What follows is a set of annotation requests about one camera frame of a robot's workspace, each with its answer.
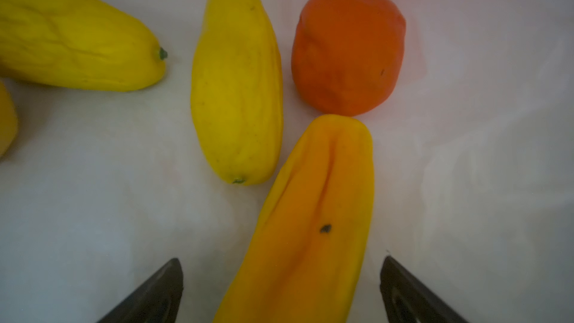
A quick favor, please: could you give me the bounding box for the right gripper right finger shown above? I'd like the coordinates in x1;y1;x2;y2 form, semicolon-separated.
380;255;467;323

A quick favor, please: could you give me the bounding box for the translucent white plastic bag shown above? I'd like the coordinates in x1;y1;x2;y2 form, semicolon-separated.
1;0;573;322

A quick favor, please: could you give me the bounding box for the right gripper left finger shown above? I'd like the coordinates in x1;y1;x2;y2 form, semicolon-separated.
98;257;184;323

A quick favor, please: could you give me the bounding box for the yellow toy banana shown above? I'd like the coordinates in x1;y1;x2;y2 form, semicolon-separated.
1;0;167;92
190;0;283;185

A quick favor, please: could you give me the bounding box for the small yellow toy fruit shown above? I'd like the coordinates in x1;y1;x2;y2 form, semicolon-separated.
0;81;19;157

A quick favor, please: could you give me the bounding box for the round orange toy fruit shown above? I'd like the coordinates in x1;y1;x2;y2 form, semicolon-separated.
291;0;407;117

